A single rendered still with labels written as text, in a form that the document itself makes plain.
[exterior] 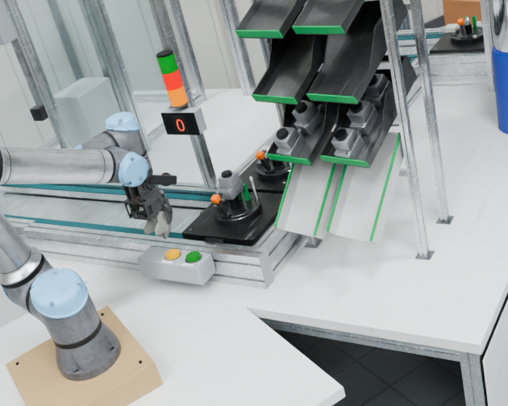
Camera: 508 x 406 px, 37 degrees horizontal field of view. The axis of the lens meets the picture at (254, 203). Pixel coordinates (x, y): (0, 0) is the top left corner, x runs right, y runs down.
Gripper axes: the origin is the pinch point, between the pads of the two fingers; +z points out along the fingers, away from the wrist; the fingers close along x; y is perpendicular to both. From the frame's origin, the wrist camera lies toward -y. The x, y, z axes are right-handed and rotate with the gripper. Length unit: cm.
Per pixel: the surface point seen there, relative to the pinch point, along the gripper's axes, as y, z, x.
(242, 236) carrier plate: -10.7, 6.5, 16.3
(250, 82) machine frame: -129, 12, -52
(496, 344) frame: -7, 27, 83
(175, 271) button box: 3.6, 10.0, 2.3
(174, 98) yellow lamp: -30.9, -25.0, -10.0
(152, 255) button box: 1.1, 7.5, -6.5
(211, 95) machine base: -129, 18, -74
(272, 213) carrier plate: -22.6, 6.5, 19.4
